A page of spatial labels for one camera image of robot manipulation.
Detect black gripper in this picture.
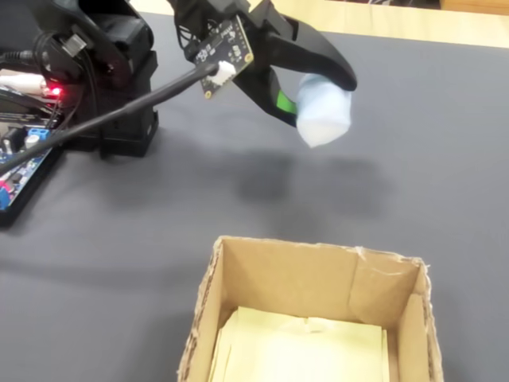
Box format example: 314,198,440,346
169,0,358,129

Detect blue controller circuit board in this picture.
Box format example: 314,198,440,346
0,126,55,212

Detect black power cable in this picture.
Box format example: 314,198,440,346
0,48,45,67

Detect light blue yarn-wrapped block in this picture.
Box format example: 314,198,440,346
296,73,354,149

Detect white connector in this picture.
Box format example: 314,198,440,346
0,74,47,96

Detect pale yellow paper sheets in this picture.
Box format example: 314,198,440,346
208,305,390,382

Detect brown cardboard box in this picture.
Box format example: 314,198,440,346
177,234,445,382

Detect black circuit board holder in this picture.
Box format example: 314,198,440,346
0,134,67,228

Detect black camera circuit board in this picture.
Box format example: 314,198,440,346
183,14,256,100

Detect thick black camera cable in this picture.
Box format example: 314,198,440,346
0,63,219,176

